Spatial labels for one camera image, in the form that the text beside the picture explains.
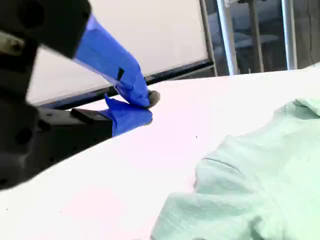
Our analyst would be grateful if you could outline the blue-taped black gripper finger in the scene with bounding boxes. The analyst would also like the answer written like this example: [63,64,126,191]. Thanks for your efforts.
[37,93,154,166]
[23,0,161,109]

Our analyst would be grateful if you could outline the pale green T-shirt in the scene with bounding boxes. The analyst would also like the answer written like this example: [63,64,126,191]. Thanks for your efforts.
[149,96,320,240]

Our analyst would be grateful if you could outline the white metal pole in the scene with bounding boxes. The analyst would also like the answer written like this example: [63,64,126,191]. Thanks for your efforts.
[216,0,241,76]
[280,0,299,71]

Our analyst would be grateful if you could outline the whiteboard with black frame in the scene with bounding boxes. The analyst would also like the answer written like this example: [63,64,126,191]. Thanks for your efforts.
[26,0,215,111]

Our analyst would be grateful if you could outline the grey metal stand post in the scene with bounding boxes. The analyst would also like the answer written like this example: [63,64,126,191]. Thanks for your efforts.
[199,0,219,77]

